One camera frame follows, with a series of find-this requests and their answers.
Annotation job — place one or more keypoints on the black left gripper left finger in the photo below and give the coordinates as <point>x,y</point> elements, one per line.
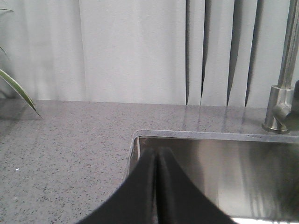
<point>132,202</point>

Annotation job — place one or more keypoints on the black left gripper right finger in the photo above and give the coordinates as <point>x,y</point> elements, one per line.
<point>179,201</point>

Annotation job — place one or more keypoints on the stainless steel sink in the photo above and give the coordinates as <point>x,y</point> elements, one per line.
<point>254,178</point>

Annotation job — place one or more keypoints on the steel kitchen faucet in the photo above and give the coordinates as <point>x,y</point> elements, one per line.
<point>282,114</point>

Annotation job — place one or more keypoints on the white pleated curtain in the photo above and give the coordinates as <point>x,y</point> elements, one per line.
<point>182,52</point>

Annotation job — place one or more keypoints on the green potted plant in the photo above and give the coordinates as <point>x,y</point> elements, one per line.
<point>19,89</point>

